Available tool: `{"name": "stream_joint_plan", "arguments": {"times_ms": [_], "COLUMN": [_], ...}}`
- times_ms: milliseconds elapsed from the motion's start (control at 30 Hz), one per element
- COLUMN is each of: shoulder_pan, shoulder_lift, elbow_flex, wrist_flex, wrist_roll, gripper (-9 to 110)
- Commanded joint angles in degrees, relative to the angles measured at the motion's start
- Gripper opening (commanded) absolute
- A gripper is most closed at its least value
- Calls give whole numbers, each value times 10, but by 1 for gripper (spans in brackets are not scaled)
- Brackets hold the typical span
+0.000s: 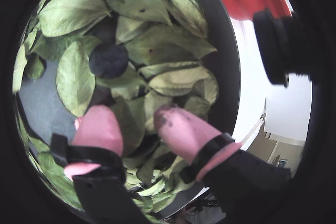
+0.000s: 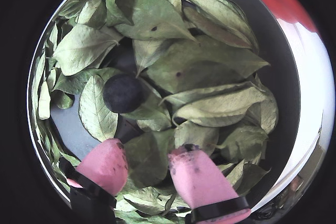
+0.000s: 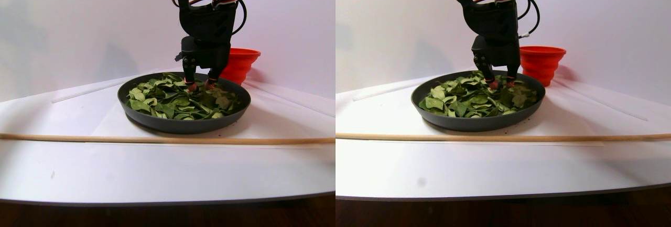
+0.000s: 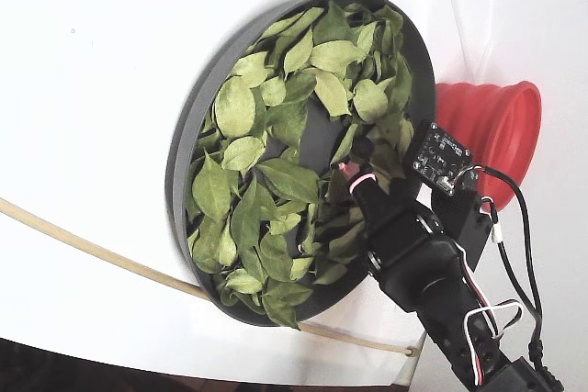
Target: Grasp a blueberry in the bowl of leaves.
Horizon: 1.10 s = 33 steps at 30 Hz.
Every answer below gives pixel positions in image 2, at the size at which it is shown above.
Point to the pink-tipped gripper finger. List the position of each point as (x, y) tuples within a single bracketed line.
[(105, 163), (197, 179)]

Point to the dark blueberry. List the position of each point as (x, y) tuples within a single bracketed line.
[(122, 93)]

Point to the dark grey round bowl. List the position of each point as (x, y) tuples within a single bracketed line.
[(278, 77)]

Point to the green leaf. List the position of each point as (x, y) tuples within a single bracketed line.
[(244, 142), (218, 16), (204, 64), (149, 16), (223, 108), (81, 48), (95, 111), (195, 134), (147, 53), (149, 155)]

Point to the red collapsible silicone cup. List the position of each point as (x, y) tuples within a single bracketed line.
[(283, 1)]

